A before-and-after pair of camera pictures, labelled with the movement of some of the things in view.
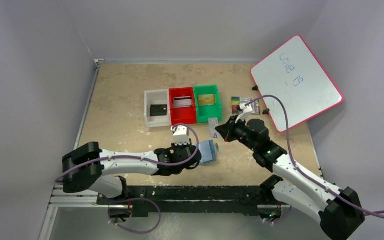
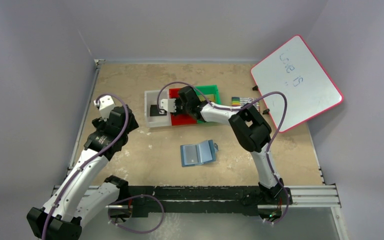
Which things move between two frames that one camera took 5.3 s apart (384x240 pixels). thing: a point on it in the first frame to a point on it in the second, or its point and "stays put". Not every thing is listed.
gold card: x=206 y=100 stays put
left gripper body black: x=195 y=154 to x=97 y=122
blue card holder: x=207 y=151 stays put
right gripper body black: x=230 y=129 to x=162 y=110
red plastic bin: x=183 y=115 stays put
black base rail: x=198 y=201 stays put
